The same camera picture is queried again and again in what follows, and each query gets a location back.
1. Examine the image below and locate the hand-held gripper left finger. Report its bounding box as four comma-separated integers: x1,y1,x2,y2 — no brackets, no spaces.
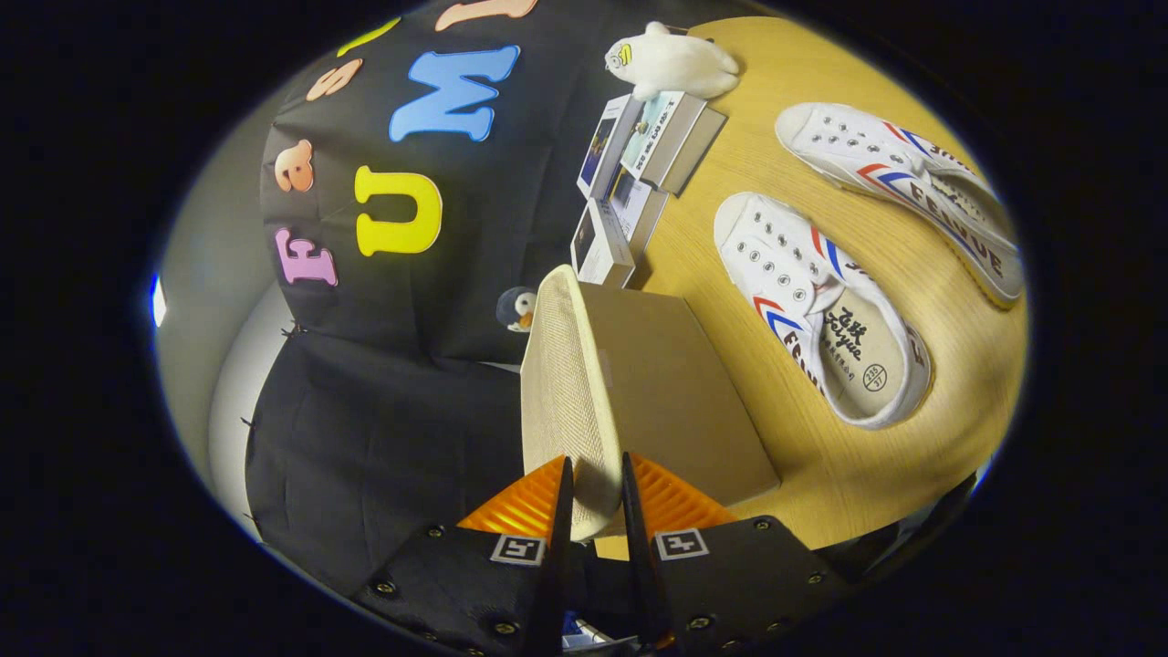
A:
351,454,578,657

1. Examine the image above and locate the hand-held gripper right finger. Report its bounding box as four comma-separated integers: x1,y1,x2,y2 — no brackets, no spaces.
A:
620,451,854,657

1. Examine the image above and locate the beige fabric storage box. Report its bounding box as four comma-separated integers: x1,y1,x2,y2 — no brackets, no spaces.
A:
520,265,781,539

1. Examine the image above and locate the white canvas shoe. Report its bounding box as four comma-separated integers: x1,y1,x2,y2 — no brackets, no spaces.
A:
714,192,932,430
776,102,1025,309

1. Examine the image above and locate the grey penguin plush toy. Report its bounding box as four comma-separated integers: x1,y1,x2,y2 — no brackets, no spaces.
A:
495,287,539,333

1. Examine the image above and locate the thin white book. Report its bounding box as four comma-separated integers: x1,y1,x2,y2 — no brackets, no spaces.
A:
610,169,670,256

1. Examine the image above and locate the book with blue picture cover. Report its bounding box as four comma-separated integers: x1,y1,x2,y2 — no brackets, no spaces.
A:
577,94,644,200

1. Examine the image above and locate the thick white book teal cover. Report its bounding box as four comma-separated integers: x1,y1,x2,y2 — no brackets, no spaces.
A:
620,89,708,188

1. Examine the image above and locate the white duck plush toy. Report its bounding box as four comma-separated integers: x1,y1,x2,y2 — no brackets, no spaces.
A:
604,22,742,101

